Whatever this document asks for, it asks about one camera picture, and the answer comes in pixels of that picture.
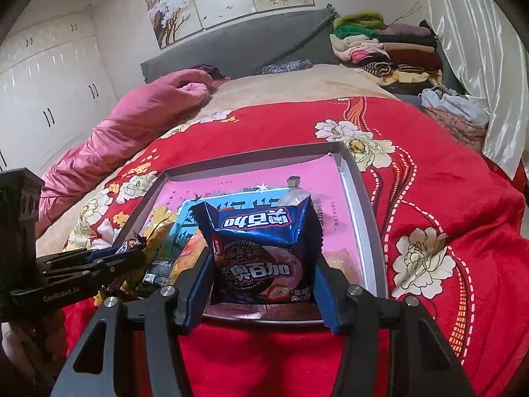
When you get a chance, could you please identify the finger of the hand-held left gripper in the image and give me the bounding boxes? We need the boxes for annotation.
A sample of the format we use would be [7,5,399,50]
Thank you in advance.
[37,248,125,271]
[41,250,147,287]

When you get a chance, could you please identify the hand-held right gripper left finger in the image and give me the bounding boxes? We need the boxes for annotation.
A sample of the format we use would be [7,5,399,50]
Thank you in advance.
[50,246,216,397]

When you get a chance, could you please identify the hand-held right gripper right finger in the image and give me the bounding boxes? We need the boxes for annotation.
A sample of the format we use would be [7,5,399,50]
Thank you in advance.
[314,254,476,397]

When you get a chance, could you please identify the brown chocolate bar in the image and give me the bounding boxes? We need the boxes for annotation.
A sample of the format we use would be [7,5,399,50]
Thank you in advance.
[111,234,147,257]

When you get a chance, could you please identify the orange rice cracker packet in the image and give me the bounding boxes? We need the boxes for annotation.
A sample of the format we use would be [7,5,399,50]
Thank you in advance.
[171,232,211,286]

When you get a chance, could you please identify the beige clear pastry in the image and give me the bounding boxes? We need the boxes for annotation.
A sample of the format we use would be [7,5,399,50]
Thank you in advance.
[322,248,360,282]

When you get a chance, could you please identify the green pea packet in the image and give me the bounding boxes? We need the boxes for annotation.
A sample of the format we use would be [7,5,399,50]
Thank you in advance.
[142,223,195,286]

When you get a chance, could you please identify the yellow snack packet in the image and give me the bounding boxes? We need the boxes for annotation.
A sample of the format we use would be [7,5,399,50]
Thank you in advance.
[141,204,178,290]

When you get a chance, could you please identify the blue cookie packet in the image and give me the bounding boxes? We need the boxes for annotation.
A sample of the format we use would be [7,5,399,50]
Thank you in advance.
[190,194,325,304]

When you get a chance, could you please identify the dark cardboard box tray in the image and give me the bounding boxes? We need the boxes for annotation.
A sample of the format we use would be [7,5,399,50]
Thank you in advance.
[111,141,389,325]

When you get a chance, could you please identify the person's left hand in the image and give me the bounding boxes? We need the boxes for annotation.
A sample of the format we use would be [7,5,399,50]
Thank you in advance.
[0,322,46,385]

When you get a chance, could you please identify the pink book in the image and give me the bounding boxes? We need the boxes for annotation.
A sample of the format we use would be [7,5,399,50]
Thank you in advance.
[155,155,364,319]

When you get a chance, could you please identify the red floral blanket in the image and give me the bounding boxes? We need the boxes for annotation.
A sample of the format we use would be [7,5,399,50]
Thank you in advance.
[62,95,529,397]

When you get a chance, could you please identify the pink pillow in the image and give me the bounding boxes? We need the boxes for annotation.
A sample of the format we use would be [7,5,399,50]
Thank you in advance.
[35,69,211,238]

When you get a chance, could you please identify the white wardrobe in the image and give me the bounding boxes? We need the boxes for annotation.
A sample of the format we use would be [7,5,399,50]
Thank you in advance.
[0,10,120,174]

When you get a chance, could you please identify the dark purple cloth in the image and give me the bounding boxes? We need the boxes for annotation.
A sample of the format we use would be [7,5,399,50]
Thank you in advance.
[190,63,232,81]

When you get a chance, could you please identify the pile of light clothes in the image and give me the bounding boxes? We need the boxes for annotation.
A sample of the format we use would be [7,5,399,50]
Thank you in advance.
[419,85,490,150]

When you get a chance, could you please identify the small patterned grey cloth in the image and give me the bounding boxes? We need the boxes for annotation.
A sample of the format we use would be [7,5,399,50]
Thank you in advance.
[260,59,312,76]

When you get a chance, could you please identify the grey headboard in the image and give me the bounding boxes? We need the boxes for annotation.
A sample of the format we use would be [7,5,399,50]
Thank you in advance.
[141,4,344,87]

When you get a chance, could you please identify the stack of folded clothes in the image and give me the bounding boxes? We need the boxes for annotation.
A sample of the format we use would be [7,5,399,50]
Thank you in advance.
[330,10,445,87]

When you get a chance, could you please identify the white satin curtain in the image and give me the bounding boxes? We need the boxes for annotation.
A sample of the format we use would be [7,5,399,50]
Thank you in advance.
[422,0,529,178]

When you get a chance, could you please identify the floral wall painting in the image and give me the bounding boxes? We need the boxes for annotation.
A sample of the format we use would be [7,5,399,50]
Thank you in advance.
[142,0,315,50]

